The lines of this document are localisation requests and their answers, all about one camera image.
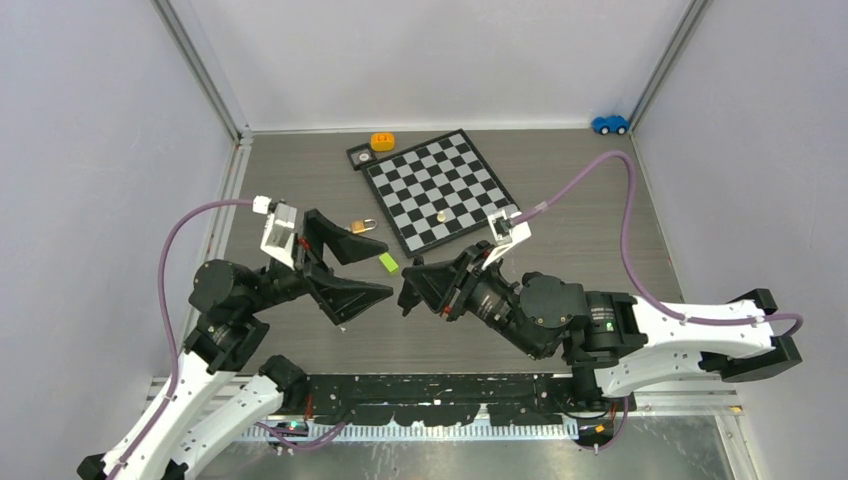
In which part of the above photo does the blue toy car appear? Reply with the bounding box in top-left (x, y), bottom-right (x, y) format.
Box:
top-left (590, 115), bottom-right (630, 135)

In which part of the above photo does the small black square tray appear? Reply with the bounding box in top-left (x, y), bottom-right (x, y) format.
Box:
top-left (346, 143), bottom-right (376, 171)

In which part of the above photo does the black padlock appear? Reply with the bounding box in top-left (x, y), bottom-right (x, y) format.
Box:
top-left (397, 283), bottom-right (421, 317)

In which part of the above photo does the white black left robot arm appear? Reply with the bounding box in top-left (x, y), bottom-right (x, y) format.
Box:
top-left (77, 197), bottom-right (393, 479)

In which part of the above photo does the small brass padlock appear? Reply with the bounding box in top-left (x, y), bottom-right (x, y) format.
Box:
top-left (348, 219), bottom-right (378, 234)

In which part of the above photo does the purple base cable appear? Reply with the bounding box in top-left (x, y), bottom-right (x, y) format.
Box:
top-left (251, 410), bottom-right (362, 455)

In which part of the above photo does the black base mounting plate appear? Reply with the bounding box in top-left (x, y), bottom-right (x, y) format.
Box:
top-left (283, 373), bottom-right (612, 427)

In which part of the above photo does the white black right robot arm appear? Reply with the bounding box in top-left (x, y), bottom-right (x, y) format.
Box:
top-left (398, 241), bottom-right (802, 411)

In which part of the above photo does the green toy block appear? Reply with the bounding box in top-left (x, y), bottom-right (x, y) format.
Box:
top-left (378, 252), bottom-right (400, 275)

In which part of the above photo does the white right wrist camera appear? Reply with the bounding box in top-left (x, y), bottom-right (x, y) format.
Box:
top-left (482, 205), bottom-right (532, 270)

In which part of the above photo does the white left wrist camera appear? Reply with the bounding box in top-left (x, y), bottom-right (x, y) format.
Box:
top-left (252, 195), bottom-right (298, 269)

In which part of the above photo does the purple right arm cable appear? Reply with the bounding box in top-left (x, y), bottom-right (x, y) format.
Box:
top-left (513, 150), bottom-right (806, 339)

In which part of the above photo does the orange toy block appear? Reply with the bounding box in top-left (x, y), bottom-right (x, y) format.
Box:
top-left (369, 132), bottom-right (396, 152)

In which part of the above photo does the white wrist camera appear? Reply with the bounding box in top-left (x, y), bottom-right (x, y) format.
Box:
top-left (252, 195), bottom-right (298, 269)
top-left (482, 205), bottom-right (532, 270)

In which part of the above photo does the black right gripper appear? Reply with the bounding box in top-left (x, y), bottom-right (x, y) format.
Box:
top-left (400, 240), bottom-right (545, 360)

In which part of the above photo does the black white chessboard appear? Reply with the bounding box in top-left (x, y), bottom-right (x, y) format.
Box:
top-left (361, 129), bottom-right (517, 258)

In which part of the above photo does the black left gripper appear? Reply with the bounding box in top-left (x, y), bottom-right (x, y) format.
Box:
top-left (243, 208), bottom-right (395, 318)

